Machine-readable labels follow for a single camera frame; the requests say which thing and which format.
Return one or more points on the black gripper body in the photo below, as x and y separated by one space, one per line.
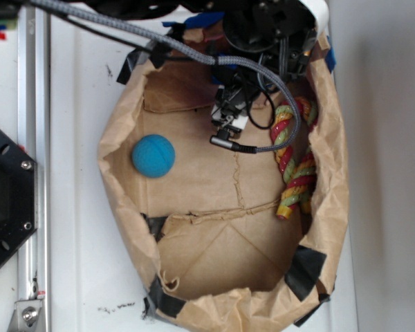
279 35

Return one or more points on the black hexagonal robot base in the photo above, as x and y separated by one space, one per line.
17 197

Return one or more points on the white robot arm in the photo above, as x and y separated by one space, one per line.
318 10

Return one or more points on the blue rubber ball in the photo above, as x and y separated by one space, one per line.
153 156

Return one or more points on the brown paper bag tray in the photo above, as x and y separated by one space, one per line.
205 238

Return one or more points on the white plastic board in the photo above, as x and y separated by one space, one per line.
93 283

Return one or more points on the multicolour twisted rope toy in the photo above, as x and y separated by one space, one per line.
299 177

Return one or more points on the aluminium extrusion rail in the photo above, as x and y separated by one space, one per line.
33 133

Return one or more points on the metal corner bracket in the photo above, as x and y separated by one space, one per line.
28 316

